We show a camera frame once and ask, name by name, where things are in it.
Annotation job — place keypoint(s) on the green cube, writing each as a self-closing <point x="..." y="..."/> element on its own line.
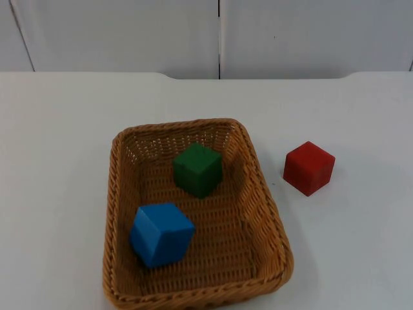
<point x="197" y="169"/>

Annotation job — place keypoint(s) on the blue cube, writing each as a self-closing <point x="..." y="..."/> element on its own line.
<point x="160" y="234"/>

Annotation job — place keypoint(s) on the pale brown wicker basket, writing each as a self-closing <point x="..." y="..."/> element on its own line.
<point x="206" y="242"/>

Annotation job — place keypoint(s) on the red cube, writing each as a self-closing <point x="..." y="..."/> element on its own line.
<point x="308" y="168"/>

